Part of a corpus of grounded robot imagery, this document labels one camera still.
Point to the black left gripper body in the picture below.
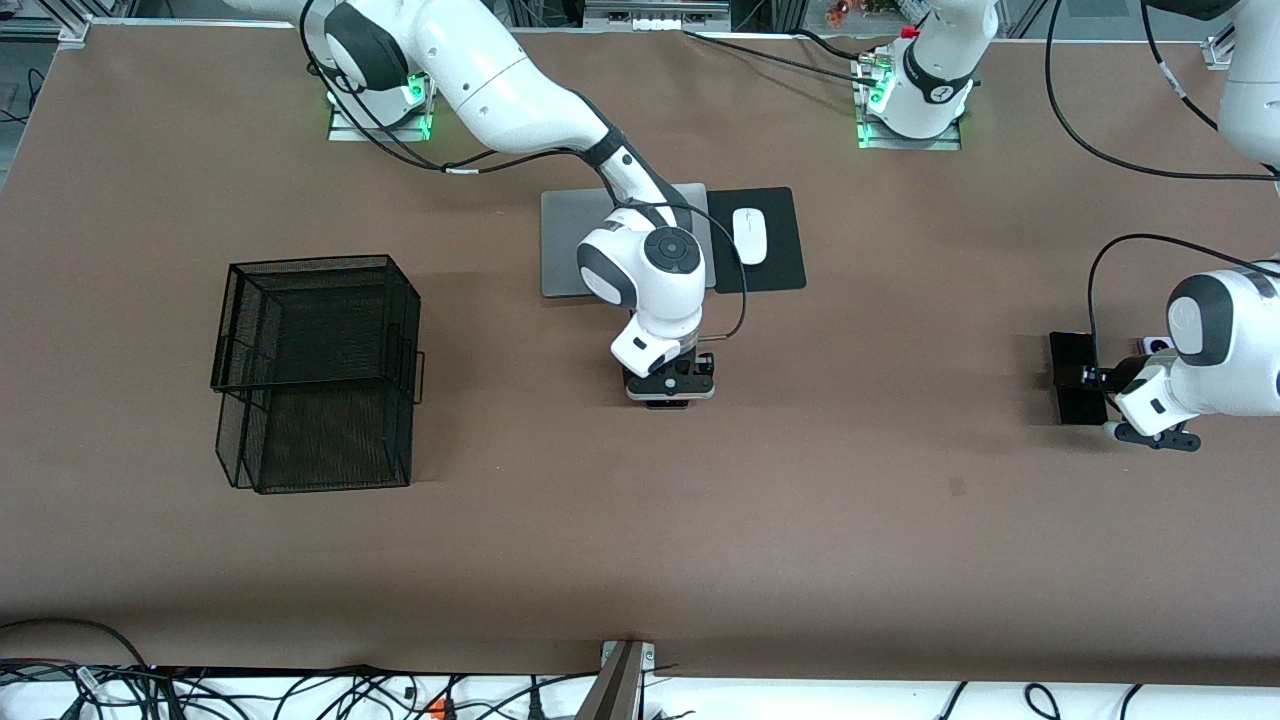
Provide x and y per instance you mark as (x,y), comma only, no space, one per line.
(1118,378)

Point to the long black slab phone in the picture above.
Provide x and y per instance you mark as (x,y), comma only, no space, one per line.
(1075,345)

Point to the small black flip phone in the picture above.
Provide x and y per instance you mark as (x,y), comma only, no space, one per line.
(667,404)

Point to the lilac flip phone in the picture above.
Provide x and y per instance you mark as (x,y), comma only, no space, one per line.
(1155,346)

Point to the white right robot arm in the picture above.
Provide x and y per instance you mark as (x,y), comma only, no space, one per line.
(500,80)

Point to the black mouse pad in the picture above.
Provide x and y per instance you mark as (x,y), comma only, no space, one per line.
(780,270)

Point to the white computer mouse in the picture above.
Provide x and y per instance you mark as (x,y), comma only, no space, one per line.
(750,237)

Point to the silver closed laptop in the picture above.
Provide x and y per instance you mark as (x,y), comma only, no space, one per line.
(560,250)

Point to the white power strip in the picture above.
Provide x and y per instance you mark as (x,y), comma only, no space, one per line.
(650,22)

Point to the black mesh two-tier tray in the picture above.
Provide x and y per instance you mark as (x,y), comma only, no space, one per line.
(320,400)

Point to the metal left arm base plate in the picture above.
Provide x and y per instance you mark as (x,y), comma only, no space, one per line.
(910,143)

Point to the grey camera mount pole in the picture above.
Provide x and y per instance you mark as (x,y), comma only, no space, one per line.
(615,690)

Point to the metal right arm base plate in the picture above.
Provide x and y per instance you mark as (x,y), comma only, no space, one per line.
(380,133)

